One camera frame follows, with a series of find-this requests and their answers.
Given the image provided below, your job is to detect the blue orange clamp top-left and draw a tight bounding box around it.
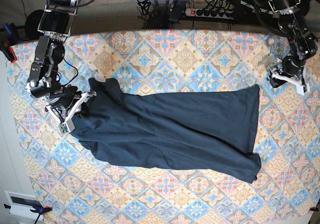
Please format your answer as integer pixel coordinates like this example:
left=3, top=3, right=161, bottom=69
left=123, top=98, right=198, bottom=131
left=0, top=23, right=17, bottom=63

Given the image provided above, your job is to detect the orange clamp bottom-right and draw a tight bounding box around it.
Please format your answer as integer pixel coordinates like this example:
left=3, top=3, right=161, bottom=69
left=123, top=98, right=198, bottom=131
left=309, top=207, right=319, bottom=212

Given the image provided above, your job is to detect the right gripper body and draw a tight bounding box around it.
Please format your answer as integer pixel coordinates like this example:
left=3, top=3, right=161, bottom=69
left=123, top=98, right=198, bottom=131
left=43, top=85, right=97, bottom=124

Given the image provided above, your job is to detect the black round object top-right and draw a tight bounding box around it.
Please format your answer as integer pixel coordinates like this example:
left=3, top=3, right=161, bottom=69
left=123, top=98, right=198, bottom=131
left=298, top=0, right=311, bottom=16

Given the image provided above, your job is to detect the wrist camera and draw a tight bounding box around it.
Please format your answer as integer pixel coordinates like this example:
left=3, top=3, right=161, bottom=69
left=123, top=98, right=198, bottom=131
left=58, top=120, right=75, bottom=135
left=296, top=83, right=310, bottom=96

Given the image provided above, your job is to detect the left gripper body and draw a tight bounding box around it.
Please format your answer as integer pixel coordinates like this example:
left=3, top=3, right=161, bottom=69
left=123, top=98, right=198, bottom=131
left=267, top=56, right=306, bottom=88

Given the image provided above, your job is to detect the dark navy t-shirt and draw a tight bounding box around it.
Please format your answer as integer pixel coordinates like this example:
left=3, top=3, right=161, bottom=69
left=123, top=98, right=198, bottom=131
left=71, top=78, right=262, bottom=183

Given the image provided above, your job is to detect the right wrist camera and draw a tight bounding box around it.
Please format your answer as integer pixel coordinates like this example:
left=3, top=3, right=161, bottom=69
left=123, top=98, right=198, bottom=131
left=58, top=120, right=75, bottom=135

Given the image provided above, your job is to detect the patterned colourful tablecloth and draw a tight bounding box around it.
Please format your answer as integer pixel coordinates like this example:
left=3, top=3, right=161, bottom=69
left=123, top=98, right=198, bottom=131
left=5, top=30, right=320, bottom=224

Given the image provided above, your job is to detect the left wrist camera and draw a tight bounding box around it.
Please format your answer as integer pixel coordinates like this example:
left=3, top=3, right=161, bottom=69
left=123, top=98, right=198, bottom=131
left=296, top=83, right=310, bottom=96

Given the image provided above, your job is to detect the white wall vent panel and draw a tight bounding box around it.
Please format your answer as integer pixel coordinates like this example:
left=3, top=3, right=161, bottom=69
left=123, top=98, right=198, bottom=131
left=5, top=191, right=41, bottom=221

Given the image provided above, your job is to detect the white power strip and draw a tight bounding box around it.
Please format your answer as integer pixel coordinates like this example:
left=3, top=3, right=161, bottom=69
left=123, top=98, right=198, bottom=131
left=184, top=8, right=232, bottom=19

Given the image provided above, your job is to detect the blue orange clamp bottom-left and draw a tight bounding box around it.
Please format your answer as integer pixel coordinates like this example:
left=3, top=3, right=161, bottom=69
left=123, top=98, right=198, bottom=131
left=4, top=204, right=52, bottom=224

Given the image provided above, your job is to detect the black round stool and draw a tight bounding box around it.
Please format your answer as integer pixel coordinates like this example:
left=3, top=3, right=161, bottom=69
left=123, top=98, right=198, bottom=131
left=24, top=9, right=44, bottom=40

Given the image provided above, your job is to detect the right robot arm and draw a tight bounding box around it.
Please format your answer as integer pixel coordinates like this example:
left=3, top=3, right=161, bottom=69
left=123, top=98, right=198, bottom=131
left=25, top=0, right=94, bottom=124

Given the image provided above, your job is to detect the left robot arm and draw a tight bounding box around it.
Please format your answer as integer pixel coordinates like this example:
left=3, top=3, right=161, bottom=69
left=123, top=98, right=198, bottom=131
left=253, top=0, right=317, bottom=95

